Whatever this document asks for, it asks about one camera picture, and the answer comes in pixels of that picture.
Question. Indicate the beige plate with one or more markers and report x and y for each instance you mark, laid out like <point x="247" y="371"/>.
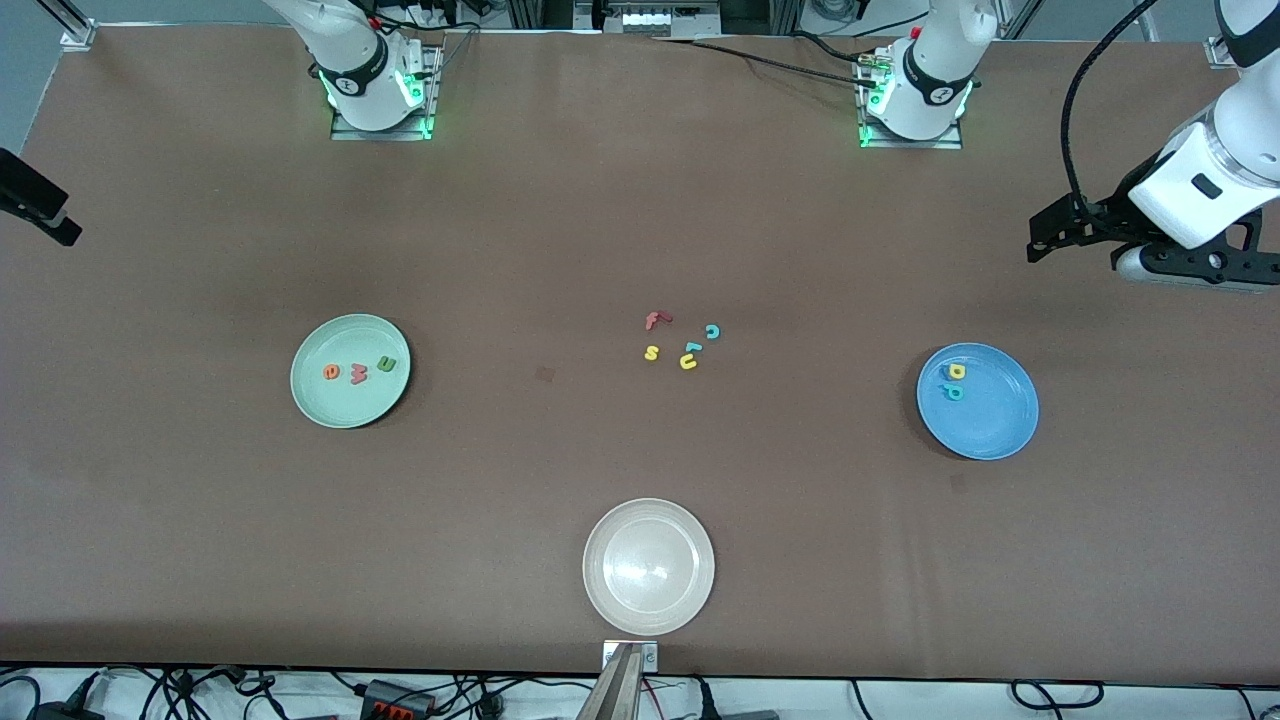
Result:
<point x="648" y="567"/>

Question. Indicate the black power strip red switches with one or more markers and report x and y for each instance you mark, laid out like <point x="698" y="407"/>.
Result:
<point x="400" y="697"/>

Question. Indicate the silver pole bracket plate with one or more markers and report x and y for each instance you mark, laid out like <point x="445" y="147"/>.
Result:
<point x="650" y="656"/>

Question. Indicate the grey power strip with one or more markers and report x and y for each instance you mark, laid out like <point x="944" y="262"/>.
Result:
<point x="655" y="20"/>

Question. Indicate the blue plate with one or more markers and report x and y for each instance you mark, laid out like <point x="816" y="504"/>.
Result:
<point x="990" y="420"/>

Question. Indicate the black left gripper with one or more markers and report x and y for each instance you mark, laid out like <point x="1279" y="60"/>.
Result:
<point x="1112" y="213"/>

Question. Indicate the green plate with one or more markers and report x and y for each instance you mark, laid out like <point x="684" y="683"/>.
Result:
<point x="350" y="405"/>

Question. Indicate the black plug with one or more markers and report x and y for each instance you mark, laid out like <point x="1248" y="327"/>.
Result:
<point x="703" y="700"/>

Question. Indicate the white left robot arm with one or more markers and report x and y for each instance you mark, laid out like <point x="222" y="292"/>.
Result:
<point x="1230" y="150"/>

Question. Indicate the red foam letter f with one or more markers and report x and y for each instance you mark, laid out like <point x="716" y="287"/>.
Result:
<point x="655" y="320"/>

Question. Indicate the aluminium frame profile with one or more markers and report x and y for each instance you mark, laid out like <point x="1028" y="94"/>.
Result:
<point x="1215" y="52"/>
<point x="78" y="35"/>

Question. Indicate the aluminium camera pole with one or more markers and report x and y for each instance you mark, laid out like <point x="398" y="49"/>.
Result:
<point x="615" y="695"/>

